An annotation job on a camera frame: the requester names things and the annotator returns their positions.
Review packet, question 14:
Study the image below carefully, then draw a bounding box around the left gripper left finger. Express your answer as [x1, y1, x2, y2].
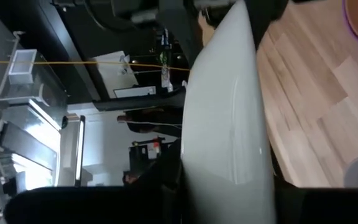
[158, 139, 186, 224]

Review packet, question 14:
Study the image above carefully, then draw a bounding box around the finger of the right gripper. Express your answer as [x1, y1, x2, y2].
[244, 0, 290, 50]
[157, 0, 205, 68]

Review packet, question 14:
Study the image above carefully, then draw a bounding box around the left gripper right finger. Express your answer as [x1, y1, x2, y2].
[270, 146, 295, 224]

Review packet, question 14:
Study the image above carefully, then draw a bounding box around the plain white plate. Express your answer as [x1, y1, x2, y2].
[180, 0, 277, 224]

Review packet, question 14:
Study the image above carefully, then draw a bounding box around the white paper sheet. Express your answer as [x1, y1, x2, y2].
[92, 50, 140, 100]

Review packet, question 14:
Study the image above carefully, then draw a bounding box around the person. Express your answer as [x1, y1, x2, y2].
[116, 106, 185, 138]

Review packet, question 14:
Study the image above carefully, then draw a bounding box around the long ceiling light fixture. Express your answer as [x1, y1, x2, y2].
[74, 114, 86, 188]

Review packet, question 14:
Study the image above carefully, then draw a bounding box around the white translucent box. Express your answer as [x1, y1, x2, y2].
[7, 49, 38, 86]

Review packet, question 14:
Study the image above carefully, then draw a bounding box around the yellow cable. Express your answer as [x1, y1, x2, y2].
[0, 59, 191, 72]

